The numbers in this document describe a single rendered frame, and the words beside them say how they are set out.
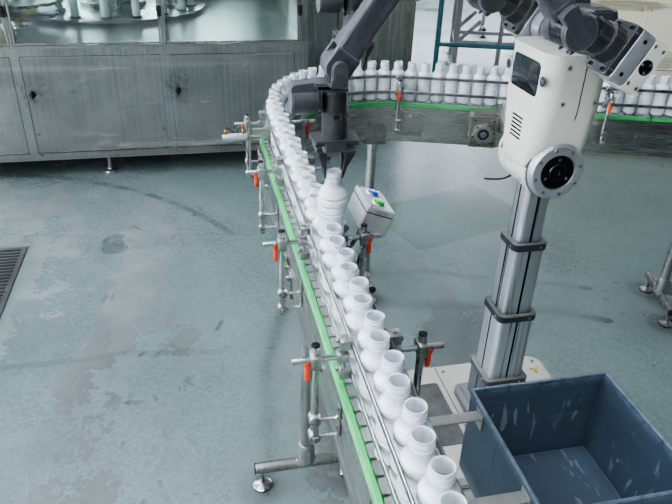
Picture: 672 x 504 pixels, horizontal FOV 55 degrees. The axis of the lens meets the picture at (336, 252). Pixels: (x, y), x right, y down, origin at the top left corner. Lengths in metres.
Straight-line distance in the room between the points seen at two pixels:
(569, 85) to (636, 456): 0.87
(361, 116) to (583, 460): 1.85
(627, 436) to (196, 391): 1.80
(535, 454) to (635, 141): 1.90
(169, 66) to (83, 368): 2.26
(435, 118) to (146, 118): 2.30
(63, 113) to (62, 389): 2.28
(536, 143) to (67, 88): 3.46
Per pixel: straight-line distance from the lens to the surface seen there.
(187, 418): 2.69
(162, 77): 4.58
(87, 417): 2.79
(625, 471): 1.54
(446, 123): 3.01
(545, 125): 1.77
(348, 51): 1.37
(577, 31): 1.53
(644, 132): 3.19
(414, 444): 0.96
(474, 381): 2.32
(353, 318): 1.23
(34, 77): 4.68
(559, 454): 1.62
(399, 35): 6.78
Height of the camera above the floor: 1.84
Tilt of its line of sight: 30 degrees down
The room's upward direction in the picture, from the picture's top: 2 degrees clockwise
